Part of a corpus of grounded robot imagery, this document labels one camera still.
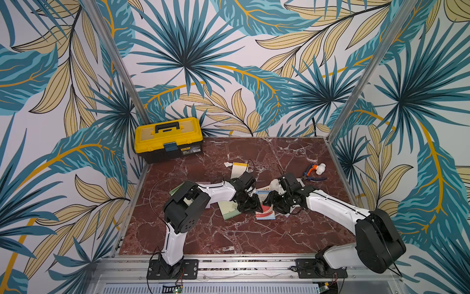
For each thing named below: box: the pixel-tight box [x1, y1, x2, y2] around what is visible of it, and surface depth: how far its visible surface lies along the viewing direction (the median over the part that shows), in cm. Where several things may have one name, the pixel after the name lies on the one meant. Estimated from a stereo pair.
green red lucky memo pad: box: [217, 200, 242, 221], surface depth 90 cm
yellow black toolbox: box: [134, 116, 204, 165], surface depth 100 cm
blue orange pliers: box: [307, 162, 327, 177], surface depth 105 cm
